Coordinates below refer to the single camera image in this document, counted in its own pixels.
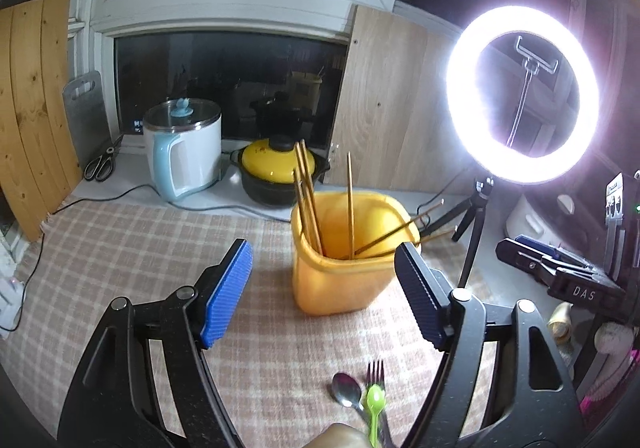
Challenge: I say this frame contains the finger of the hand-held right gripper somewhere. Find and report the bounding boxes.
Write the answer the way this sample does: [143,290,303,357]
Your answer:
[515,234,603,275]
[496,238,561,283]

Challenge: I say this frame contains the black pot with yellow lid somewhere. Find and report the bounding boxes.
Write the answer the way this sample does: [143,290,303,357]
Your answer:
[230,137,332,208]

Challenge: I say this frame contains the black scissors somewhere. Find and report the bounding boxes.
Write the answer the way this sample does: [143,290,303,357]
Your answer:
[82,134,124,182]

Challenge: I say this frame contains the grey cutting board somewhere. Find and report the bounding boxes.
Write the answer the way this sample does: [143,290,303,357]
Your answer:
[62,70,119,169]

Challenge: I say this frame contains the pink and white cloth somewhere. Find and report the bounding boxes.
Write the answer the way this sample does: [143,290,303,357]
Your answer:
[580,322,640,416]

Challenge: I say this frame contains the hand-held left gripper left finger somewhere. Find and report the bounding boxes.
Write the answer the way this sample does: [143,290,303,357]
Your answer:
[57,238,253,448]

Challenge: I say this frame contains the white floral slow cooker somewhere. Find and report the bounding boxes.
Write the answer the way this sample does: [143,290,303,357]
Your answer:
[505,193,568,243]

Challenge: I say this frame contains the checkered tablecloth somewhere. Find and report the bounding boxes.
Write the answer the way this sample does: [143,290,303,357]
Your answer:
[0,195,496,448]

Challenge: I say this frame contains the white power strip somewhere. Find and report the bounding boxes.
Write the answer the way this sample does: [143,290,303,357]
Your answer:
[0,273,27,335]

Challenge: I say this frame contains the beige ornament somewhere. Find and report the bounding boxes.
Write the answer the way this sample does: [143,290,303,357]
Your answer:
[547,302,574,345]

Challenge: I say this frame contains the pine plank board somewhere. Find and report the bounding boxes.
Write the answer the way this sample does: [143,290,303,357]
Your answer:
[0,0,83,242]

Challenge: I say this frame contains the light wood panel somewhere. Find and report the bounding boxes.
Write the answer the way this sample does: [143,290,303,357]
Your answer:
[327,3,482,197]

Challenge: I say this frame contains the metal spoon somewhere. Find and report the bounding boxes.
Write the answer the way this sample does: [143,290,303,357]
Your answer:
[331,372,372,425]

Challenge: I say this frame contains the white and blue electric pot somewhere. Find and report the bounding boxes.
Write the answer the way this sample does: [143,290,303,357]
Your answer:
[143,98,224,202]

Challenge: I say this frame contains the black tripod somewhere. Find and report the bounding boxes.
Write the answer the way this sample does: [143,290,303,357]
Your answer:
[419,175,497,290]

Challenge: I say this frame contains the black ring light cable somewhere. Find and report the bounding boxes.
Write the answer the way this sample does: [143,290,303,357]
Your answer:
[416,167,477,211]

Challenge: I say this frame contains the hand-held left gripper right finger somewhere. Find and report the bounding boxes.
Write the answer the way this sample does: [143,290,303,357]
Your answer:
[394,242,586,448]

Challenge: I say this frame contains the yellow plastic container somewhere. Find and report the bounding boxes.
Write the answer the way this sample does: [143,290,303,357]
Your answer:
[291,190,421,317]

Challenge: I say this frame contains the black electric pot cable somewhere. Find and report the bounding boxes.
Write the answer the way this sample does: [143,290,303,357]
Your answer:
[0,183,167,333]

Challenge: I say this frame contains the brown paper piece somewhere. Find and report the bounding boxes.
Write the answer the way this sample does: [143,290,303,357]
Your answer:
[305,422,372,448]

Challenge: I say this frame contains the green plastic spoon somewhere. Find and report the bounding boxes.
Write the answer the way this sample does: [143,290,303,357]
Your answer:
[365,384,387,448]

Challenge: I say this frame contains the metal fork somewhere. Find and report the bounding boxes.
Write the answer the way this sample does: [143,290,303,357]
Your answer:
[366,360,397,448]

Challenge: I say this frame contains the phone clamp holder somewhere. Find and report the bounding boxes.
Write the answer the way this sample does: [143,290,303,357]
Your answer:
[506,34,559,149]

